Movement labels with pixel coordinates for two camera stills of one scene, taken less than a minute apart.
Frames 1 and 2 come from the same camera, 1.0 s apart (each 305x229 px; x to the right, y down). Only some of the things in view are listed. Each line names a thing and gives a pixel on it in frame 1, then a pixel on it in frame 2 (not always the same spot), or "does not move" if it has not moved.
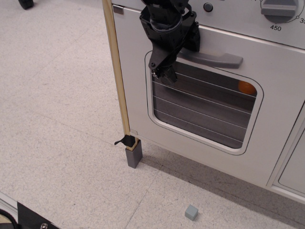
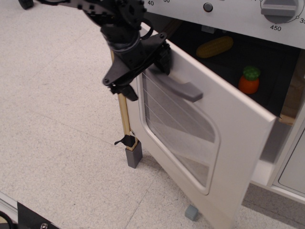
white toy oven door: (234, 104) → (203, 139)
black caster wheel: (26, 4) does not move
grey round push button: (208, 7) does not move
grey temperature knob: (279, 11) does not move
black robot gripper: (167, 23) → (132, 53)
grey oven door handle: (218, 59) → (185, 89)
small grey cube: (191, 212) does not move
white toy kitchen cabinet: (238, 106) does not move
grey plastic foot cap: (133, 157) does not move
